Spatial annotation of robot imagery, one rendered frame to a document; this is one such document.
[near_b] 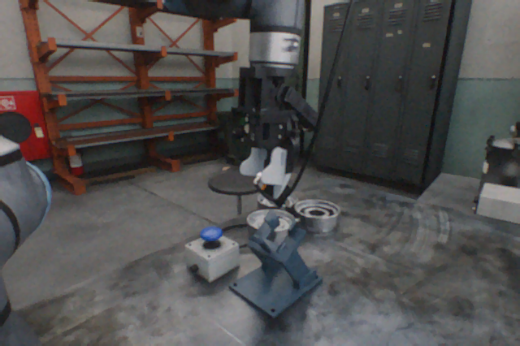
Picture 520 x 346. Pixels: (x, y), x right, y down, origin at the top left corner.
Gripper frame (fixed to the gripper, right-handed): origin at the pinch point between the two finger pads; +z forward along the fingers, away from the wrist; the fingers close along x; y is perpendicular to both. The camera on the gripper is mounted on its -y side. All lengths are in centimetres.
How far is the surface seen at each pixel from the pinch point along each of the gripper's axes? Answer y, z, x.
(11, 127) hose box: 12, 49, -356
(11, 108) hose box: 9, 30, -356
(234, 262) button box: 5.9, 14.2, -2.2
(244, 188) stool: -55, 35, -72
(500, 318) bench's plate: -15.5, 12.7, 33.2
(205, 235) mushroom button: 10.4, 8.6, -5.1
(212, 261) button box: 10.9, 11.9, -1.9
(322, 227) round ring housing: -16.5, 12.4, 0.4
